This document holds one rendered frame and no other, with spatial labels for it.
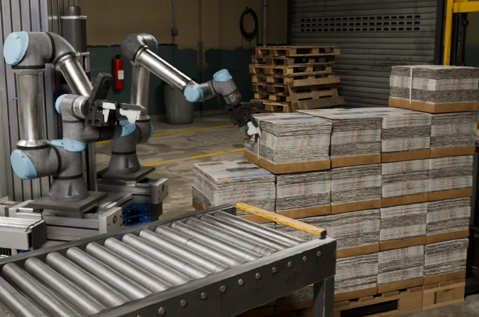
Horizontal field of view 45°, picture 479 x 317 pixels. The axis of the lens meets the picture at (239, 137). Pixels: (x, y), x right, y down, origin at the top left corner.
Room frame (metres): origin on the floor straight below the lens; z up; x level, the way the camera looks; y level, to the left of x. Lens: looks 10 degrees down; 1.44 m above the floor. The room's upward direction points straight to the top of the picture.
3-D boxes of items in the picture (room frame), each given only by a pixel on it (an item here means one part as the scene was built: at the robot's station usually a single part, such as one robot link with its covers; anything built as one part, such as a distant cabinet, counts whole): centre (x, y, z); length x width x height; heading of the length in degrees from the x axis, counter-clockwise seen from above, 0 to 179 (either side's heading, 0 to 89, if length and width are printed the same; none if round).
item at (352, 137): (2.90, -0.49, 0.95); 0.38 x 0.29 x 0.23; 23
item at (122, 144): (2.70, 0.55, 0.98); 0.13 x 0.12 x 0.14; 161
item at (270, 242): (1.89, -0.02, 0.77); 0.47 x 0.05 x 0.05; 41
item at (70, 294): (1.46, 0.47, 0.77); 0.47 x 0.05 x 0.05; 41
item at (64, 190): (2.22, 0.68, 0.87); 0.15 x 0.15 x 0.10
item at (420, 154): (3.01, -0.77, 0.86); 0.38 x 0.29 x 0.04; 23
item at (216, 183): (2.85, -0.37, 0.42); 1.17 x 0.39 x 0.83; 112
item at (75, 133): (1.96, 0.55, 1.11); 0.11 x 0.08 x 0.11; 139
